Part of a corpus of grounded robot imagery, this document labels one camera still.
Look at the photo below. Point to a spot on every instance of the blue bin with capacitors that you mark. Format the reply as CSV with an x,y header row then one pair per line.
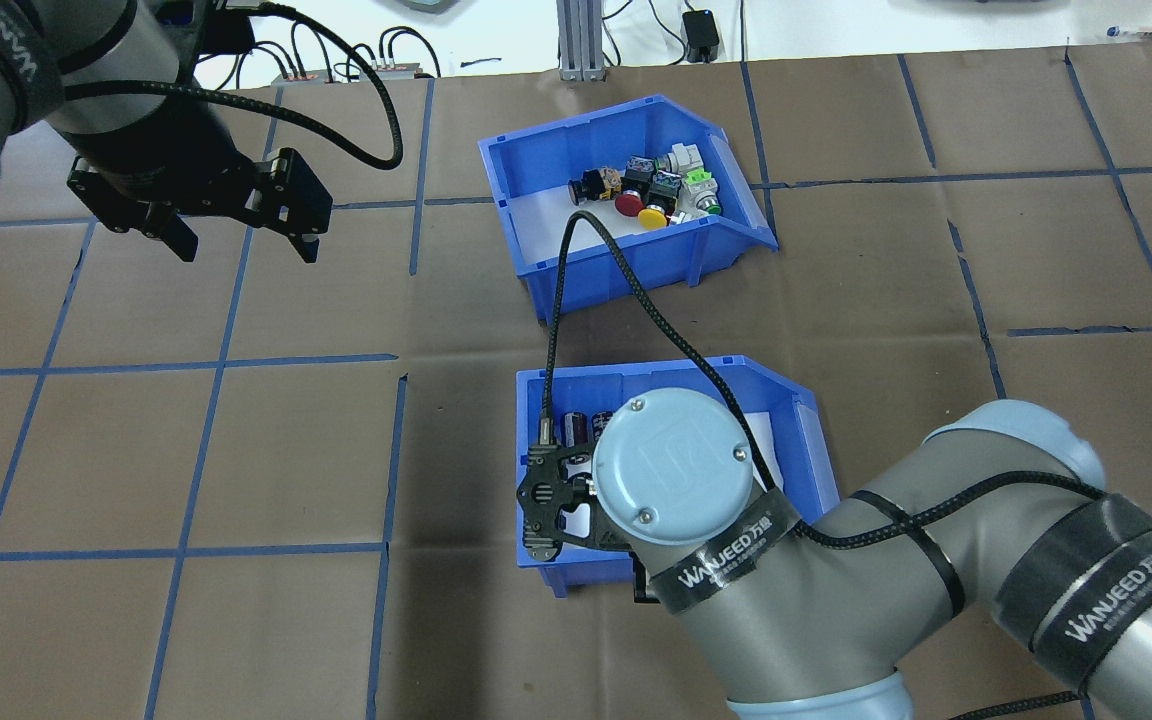
x,y
576,575

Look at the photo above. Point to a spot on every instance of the blue bin with push buttons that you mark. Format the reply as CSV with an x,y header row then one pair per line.
x,y
626,265

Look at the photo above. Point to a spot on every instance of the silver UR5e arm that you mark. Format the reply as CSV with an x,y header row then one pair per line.
x,y
836,620
86,60

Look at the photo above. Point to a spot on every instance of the yellow push button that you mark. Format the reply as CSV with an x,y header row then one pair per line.
x,y
653,216

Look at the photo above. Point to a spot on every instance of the red mushroom push button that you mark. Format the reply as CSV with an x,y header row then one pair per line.
x,y
630,205

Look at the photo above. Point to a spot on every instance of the green push button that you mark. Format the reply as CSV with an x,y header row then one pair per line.
x,y
709,205

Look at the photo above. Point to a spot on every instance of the grey connector hub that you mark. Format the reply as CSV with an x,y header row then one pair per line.
x,y
356,72

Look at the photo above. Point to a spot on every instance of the white foam under capacitors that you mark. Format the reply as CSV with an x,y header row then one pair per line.
x,y
764,445

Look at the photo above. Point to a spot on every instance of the teal object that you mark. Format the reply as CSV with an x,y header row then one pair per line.
x,y
426,5

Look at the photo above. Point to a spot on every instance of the black power adapter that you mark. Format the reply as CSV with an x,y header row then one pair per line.
x,y
701,30

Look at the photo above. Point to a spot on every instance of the blue marker pen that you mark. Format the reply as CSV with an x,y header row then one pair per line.
x,y
1124,32

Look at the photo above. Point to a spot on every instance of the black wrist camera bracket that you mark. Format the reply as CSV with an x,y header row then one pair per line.
x,y
541,495
291,190

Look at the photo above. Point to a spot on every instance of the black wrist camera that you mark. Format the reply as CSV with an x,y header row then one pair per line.
x,y
206,30

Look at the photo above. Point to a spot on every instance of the black selector switch yellow block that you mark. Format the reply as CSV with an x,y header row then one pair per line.
x,y
591,186

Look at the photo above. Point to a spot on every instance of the aluminium profile post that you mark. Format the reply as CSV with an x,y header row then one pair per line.
x,y
581,40

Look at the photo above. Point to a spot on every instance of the white switch block green tab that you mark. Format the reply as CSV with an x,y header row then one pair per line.
x,y
684,158

